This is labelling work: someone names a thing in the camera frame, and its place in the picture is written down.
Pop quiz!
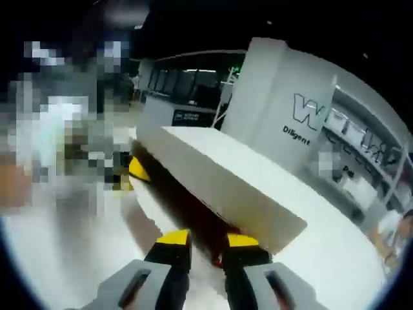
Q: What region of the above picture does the group of white storage bins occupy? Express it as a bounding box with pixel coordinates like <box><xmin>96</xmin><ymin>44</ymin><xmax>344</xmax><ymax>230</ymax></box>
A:
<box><xmin>335</xmin><ymin>174</ymin><xmax>378</xmax><ymax>207</ymax></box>

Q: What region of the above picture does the red coffee box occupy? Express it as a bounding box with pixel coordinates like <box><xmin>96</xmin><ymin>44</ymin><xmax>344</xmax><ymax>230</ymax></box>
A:
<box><xmin>130</xmin><ymin>125</ymin><xmax>307</xmax><ymax>269</ymax></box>

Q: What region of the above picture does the white metal frame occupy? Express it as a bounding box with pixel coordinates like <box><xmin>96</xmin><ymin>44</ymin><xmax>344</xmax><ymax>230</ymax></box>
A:
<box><xmin>211</xmin><ymin>66</ymin><xmax>241</xmax><ymax>130</ymax></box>

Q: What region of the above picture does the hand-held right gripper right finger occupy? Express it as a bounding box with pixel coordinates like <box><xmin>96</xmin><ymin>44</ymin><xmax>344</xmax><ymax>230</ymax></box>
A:
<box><xmin>224</xmin><ymin>232</ymin><xmax>316</xmax><ymax>310</ymax></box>

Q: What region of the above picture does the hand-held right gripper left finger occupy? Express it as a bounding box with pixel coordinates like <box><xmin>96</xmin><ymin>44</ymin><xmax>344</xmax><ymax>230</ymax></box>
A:
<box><xmin>96</xmin><ymin>228</ymin><xmax>193</xmax><ymax>310</ymax></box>

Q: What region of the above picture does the grey metal shelf rack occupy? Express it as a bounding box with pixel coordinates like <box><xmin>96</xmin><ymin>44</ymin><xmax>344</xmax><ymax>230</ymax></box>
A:
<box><xmin>319</xmin><ymin>83</ymin><xmax>413</xmax><ymax>211</ymax></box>

